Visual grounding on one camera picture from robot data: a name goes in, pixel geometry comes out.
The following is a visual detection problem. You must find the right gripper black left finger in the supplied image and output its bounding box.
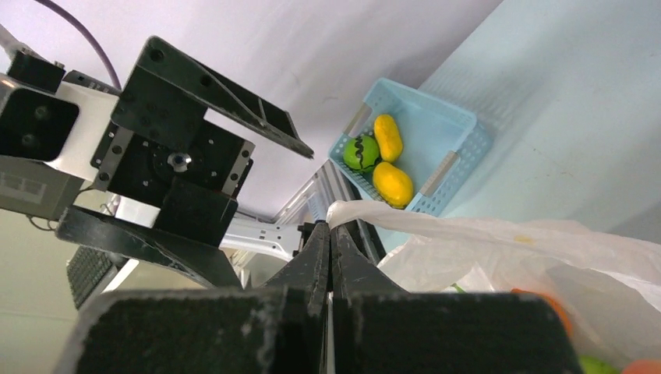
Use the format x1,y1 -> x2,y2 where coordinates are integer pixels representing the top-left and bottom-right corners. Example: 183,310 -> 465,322
55,221 -> 331,373

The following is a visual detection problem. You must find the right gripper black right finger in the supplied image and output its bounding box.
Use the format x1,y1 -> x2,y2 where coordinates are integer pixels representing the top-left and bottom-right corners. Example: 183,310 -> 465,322
330,226 -> 581,373

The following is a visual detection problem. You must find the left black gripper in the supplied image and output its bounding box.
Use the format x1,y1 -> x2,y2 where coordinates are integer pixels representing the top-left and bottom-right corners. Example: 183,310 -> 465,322
55,36 -> 314,288

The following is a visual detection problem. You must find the fake orange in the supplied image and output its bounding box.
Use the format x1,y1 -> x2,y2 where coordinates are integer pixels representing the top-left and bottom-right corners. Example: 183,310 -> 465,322
511,288 -> 574,337

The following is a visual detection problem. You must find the white plastic bag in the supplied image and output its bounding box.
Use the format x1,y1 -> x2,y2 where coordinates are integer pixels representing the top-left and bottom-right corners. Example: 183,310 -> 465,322
327,200 -> 660,368

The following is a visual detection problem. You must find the fake peach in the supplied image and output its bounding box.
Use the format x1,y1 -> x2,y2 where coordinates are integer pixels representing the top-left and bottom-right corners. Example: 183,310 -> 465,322
621,359 -> 661,374

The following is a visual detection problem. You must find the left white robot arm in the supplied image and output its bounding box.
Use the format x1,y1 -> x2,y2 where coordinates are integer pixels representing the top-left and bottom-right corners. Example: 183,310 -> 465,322
55,37 -> 313,287

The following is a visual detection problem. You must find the fake yellow mango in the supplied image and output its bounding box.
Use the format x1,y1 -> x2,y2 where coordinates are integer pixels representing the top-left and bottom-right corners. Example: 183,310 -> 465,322
373,161 -> 415,209

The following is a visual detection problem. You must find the fake lime green fruit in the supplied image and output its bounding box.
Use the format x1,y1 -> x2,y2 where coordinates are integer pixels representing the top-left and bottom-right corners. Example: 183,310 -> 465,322
343,135 -> 381,174

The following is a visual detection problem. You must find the fake yellow lemon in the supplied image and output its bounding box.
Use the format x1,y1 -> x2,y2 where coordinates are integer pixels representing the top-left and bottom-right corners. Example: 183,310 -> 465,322
373,114 -> 404,163

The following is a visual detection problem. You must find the light blue plastic basket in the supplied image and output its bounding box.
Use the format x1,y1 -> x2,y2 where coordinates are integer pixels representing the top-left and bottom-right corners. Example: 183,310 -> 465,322
328,78 -> 493,217

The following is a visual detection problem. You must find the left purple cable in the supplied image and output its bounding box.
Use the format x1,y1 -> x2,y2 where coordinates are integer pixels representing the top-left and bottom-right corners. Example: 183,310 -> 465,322
33,0 -> 123,91

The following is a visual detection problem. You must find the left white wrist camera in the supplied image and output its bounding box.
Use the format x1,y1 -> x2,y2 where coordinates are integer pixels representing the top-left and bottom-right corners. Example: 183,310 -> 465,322
1,50 -> 120,221

